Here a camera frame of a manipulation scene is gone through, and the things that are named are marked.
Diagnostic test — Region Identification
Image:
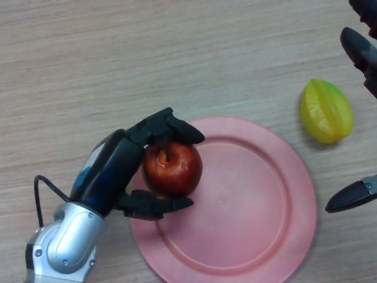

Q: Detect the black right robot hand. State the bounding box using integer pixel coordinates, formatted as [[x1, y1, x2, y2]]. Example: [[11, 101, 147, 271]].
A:
[[325, 0, 377, 213]]

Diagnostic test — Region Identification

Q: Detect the yellow green starfruit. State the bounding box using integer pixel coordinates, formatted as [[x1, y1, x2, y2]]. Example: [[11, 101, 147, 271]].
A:
[[299, 78, 354, 144]]

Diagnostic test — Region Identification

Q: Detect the pink round plate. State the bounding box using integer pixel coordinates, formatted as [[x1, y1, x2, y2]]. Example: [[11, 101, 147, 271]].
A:
[[129, 116, 318, 283]]

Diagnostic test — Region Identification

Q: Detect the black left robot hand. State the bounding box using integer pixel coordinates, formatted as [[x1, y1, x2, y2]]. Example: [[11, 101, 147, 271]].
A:
[[70, 107, 206, 221]]

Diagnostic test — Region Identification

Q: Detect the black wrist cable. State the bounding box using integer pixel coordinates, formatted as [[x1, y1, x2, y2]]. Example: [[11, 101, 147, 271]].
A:
[[34, 175, 73, 228]]

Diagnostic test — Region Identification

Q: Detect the red apple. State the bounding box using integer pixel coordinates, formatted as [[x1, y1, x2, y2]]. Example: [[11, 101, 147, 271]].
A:
[[142, 140, 204, 198]]

